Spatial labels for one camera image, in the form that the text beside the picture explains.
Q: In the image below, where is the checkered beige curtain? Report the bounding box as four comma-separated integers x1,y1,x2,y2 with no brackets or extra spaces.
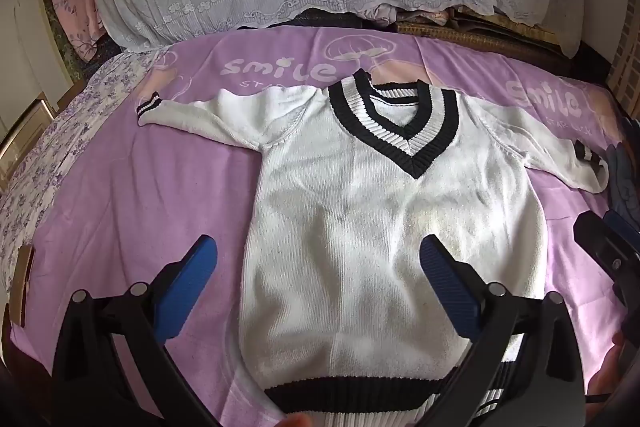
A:
605,2,640,118

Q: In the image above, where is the woven rattan mat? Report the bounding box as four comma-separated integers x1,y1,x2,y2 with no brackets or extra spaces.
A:
395,7,608,82

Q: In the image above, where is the dark cloth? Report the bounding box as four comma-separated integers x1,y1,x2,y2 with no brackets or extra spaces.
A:
240,7,366,30

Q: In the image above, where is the person's right hand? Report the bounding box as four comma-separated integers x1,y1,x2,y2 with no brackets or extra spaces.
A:
595,334,627,404

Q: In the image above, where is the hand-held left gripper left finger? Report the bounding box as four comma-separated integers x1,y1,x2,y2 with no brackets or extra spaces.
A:
50,234,221,427

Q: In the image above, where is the brown cardboard piece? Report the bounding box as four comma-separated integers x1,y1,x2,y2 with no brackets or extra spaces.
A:
10,244,36,328

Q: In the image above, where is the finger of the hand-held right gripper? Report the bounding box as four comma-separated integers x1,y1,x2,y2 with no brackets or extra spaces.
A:
572,207,640,308

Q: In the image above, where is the purple floral bed sheet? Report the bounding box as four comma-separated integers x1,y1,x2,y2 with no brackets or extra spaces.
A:
0,49,166,288

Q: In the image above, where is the pink folded cloth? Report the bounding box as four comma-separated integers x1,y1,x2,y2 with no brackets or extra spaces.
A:
362,2,456,28

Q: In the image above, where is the white sweater with black trim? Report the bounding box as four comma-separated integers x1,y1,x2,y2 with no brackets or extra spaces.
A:
137,69,611,427

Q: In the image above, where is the wooden frame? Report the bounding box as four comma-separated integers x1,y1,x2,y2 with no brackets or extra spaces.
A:
0,92,58,192

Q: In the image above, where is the navy garment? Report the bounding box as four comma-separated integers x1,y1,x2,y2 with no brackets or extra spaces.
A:
602,142,640,220

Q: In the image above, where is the purple printed blanket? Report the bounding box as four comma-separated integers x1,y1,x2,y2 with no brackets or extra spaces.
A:
10,24,631,427

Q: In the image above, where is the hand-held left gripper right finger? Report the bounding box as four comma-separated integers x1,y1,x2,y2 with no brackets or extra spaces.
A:
419,234,587,427

